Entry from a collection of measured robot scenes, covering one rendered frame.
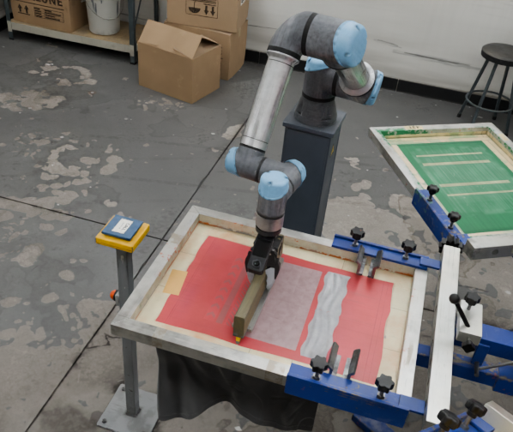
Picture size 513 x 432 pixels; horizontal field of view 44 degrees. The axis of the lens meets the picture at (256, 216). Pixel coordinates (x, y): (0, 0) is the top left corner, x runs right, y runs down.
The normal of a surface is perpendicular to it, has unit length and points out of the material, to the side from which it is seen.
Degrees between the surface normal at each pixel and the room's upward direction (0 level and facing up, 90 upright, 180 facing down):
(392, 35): 90
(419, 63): 90
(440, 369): 0
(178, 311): 0
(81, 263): 0
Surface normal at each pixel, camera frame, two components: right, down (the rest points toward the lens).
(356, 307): 0.08, -0.80
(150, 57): -0.52, 0.48
